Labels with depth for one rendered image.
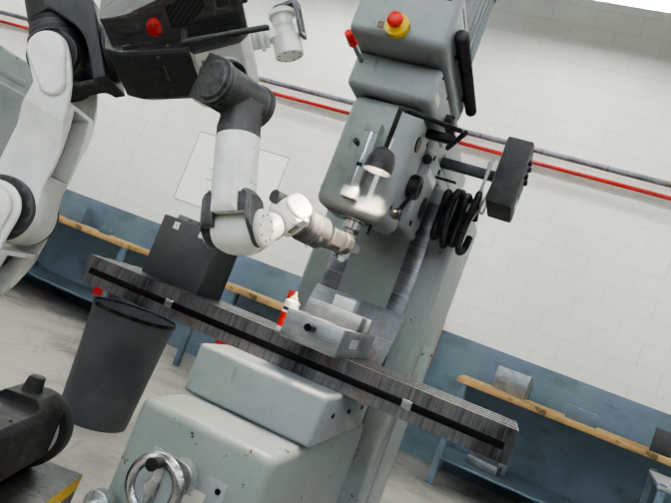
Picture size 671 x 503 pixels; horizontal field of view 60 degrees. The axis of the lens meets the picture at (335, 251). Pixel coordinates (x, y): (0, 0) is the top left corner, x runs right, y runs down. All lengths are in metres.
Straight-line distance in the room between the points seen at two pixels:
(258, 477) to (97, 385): 2.24
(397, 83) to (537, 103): 4.75
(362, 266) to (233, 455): 0.94
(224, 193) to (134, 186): 6.17
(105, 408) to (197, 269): 1.80
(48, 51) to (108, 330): 2.09
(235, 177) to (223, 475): 0.58
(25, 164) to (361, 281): 1.06
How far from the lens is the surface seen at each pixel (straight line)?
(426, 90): 1.55
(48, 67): 1.43
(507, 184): 1.79
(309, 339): 1.38
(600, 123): 6.23
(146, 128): 7.48
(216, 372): 1.41
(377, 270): 1.94
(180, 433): 1.27
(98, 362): 3.34
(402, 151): 1.54
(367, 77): 1.60
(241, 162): 1.17
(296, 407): 1.34
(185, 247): 1.76
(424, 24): 1.53
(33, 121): 1.43
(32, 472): 1.77
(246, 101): 1.22
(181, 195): 6.93
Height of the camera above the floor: 1.08
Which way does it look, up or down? 5 degrees up
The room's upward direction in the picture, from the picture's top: 21 degrees clockwise
